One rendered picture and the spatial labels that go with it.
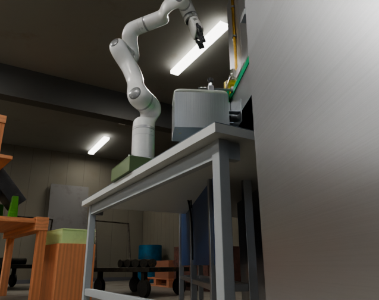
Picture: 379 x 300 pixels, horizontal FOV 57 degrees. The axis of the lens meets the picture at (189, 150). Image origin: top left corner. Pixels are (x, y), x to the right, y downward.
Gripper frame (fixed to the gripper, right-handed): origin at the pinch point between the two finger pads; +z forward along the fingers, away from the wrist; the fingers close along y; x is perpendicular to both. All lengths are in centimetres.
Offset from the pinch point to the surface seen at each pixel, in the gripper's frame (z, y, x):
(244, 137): 76, -62, 24
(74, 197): -103, 667, 184
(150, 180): 69, -13, 53
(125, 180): 61, 2, 63
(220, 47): -118, 212, -103
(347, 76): 92, -135, 39
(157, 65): -145, 260, -28
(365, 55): 92, -138, 39
